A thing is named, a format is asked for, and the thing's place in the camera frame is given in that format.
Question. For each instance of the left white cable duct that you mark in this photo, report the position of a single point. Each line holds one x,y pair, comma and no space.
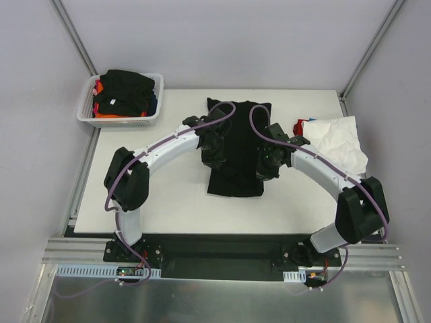
107,271

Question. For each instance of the left aluminium frame post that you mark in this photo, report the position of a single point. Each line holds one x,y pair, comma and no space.
80,49

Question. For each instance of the pink t shirt in basket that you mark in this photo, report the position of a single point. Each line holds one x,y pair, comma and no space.
95,92

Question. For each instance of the white t shirt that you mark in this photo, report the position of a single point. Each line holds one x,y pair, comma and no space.
337,139

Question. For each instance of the right aluminium frame post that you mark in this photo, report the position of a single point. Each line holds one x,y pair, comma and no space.
382,30

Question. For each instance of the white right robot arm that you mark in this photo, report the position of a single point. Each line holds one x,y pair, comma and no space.
361,205

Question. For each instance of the white cable duct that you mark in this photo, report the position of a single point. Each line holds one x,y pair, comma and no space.
294,276
107,271

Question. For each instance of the right white cable duct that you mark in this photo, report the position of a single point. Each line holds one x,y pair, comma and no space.
294,276

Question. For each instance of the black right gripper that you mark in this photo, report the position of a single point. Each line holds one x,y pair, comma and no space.
266,168

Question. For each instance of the black t shirt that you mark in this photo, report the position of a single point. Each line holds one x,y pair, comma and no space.
236,177
128,78

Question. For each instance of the dark blue t shirt in basket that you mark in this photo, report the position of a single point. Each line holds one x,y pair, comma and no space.
152,105

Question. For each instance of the aluminium front rail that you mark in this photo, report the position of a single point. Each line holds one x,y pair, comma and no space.
362,257

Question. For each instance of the white plastic laundry basket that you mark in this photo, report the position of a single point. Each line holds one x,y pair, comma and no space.
85,106

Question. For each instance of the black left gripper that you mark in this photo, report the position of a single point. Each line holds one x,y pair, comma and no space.
213,156

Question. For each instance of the orange t shirt in basket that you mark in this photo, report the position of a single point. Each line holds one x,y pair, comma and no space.
118,100

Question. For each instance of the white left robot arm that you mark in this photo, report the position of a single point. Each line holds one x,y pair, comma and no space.
128,177

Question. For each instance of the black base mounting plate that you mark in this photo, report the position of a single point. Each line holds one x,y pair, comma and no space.
234,257

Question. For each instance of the aluminium frame post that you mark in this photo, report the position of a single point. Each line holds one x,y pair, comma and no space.
80,49
382,30

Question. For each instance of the black t shirt in basket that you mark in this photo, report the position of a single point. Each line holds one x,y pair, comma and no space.
128,78

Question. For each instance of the red t shirt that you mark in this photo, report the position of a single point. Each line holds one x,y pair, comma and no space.
298,127

